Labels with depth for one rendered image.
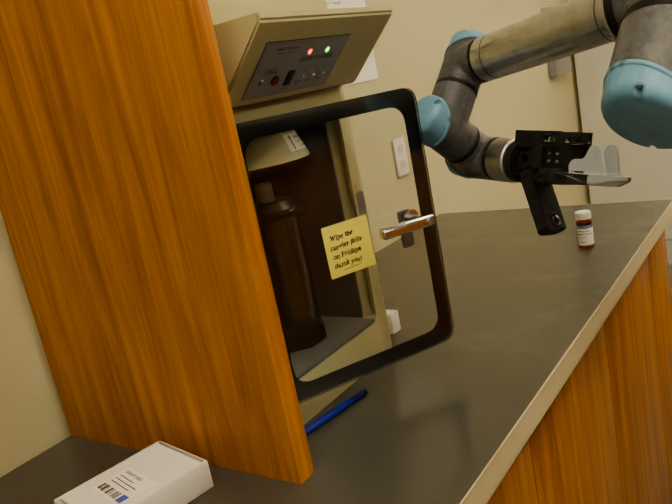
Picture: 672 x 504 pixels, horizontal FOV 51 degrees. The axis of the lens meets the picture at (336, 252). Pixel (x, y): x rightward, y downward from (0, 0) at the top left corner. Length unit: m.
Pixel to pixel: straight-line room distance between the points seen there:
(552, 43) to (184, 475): 0.79
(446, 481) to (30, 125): 0.73
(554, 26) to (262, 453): 0.73
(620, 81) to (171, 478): 0.74
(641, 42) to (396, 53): 1.37
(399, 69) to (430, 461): 1.53
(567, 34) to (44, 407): 1.01
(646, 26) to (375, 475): 0.64
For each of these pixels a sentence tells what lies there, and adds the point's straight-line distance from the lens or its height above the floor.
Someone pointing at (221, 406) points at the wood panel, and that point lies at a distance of 0.96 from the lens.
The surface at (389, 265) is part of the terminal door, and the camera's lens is 1.04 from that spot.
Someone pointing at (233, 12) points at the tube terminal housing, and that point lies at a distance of 1.00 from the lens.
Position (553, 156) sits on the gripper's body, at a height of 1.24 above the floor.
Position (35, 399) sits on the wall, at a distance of 1.28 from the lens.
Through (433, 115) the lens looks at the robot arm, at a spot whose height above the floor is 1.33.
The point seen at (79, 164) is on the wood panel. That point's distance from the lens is 1.00.
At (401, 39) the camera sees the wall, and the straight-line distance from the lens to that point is 2.28.
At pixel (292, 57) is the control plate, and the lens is 0.95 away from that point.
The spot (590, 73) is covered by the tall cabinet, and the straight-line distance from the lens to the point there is 3.90.
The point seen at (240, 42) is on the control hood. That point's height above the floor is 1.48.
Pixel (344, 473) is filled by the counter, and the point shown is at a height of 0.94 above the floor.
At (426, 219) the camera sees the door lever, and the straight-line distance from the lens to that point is 1.01.
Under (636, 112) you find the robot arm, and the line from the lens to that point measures 0.93.
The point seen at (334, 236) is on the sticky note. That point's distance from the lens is 0.99.
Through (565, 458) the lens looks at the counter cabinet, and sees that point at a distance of 1.28.
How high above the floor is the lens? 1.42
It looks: 13 degrees down
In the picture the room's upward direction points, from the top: 11 degrees counter-clockwise
